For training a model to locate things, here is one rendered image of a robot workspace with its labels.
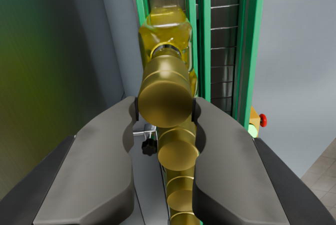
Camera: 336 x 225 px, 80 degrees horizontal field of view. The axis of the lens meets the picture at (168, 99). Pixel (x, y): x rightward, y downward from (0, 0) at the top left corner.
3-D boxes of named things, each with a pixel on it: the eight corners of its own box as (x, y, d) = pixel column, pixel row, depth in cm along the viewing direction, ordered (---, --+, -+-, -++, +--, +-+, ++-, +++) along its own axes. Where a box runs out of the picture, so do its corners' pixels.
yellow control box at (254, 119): (228, 106, 62) (235, 120, 55) (253, 104, 61) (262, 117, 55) (227, 124, 65) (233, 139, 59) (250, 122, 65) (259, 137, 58)
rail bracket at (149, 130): (129, 105, 47) (116, 144, 36) (158, 103, 47) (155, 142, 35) (132, 119, 49) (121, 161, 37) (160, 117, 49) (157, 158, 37)
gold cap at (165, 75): (142, 54, 15) (133, 78, 11) (190, 55, 15) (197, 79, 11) (144, 96, 17) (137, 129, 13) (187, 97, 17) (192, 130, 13)
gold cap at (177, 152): (156, 110, 19) (153, 141, 15) (194, 107, 19) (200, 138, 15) (160, 139, 21) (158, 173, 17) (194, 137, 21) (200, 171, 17)
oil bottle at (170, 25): (150, 8, 37) (132, 31, 18) (181, 5, 36) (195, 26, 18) (154, 39, 39) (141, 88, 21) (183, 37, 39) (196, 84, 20)
